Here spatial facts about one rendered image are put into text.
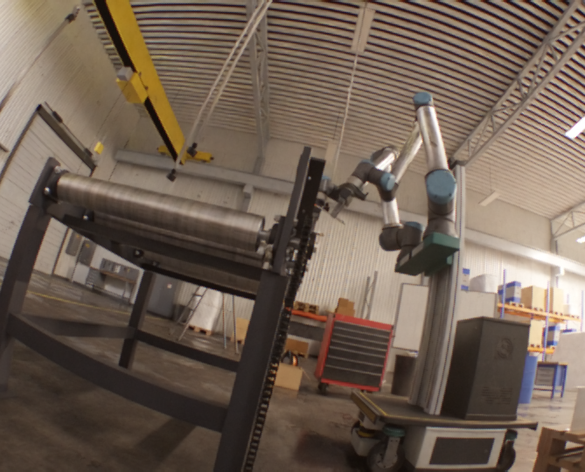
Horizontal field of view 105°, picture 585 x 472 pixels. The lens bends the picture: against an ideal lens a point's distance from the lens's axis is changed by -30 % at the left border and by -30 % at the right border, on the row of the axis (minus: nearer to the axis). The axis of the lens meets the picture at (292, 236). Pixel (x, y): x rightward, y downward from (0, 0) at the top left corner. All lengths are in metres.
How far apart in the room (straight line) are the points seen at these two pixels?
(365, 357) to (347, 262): 8.65
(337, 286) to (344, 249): 1.45
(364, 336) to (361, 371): 0.41
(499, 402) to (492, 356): 0.25
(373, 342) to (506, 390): 2.17
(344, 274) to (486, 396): 10.56
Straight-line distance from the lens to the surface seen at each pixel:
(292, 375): 3.60
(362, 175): 1.68
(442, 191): 1.51
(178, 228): 0.99
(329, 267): 11.91
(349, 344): 3.59
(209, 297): 9.65
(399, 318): 5.96
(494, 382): 1.74
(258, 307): 0.87
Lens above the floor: 0.58
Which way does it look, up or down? 18 degrees up
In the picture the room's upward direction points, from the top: 14 degrees clockwise
